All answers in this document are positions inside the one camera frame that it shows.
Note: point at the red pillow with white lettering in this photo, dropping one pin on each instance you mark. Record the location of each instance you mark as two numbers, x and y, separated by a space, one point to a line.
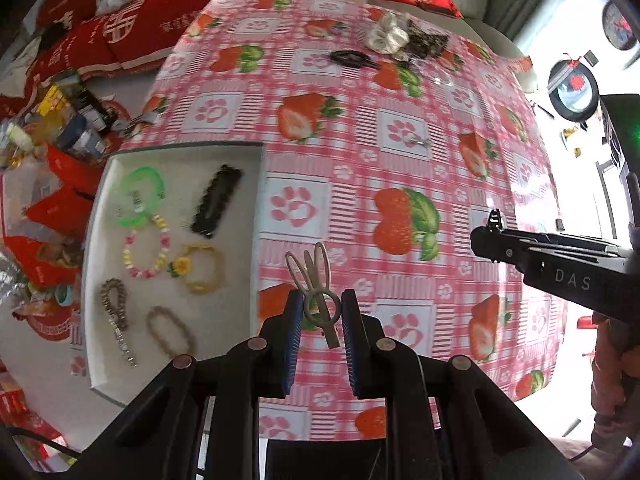
65 55

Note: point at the beige bunny hair clip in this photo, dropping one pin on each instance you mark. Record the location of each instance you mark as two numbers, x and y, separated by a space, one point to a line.
327 327

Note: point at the small silver hair clip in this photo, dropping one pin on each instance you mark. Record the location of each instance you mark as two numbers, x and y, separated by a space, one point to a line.
419 142

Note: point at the pile of red snack packets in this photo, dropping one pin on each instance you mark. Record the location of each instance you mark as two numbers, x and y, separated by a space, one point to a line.
55 210

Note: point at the red pillow with white emblem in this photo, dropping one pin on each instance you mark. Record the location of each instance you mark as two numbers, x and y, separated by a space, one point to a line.
150 35

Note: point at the white jewelry box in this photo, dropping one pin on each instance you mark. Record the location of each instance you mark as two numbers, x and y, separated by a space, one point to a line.
235 285

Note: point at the round black wall mirror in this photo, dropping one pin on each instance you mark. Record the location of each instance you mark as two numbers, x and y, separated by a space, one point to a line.
572 90

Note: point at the small round wall ornament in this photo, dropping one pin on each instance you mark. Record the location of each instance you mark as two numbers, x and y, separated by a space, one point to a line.
620 25

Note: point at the dark bottle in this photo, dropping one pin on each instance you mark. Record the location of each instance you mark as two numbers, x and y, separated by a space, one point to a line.
87 107

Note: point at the green translucent bangle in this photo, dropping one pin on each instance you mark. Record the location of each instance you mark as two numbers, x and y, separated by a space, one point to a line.
145 174

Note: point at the silver foil wrapper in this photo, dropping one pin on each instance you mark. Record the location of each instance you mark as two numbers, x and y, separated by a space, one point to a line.
135 122

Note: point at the pink strawberry tablecloth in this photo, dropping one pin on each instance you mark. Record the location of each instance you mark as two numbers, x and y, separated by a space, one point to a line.
350 200

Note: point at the person's right hand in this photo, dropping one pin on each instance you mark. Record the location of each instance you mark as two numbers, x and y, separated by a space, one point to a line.
607 385

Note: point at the blue and white jar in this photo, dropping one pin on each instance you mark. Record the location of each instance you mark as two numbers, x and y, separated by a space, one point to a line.
80 140

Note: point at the white crochet scrunchie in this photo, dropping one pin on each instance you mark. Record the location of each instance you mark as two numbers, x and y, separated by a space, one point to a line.
387 35

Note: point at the black beaded hair clip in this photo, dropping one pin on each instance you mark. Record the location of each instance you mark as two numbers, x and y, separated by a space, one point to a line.
347 57
215 202

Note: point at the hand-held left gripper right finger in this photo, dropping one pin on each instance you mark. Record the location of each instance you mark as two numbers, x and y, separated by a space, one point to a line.
352 345

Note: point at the dark patterned scrunchie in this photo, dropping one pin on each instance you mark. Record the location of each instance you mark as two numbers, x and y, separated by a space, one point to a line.
425 42

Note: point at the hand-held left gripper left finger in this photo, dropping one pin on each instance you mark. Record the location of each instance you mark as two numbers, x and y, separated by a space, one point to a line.
292 340

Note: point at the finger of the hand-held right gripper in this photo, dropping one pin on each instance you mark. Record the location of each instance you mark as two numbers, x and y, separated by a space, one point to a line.
500 245

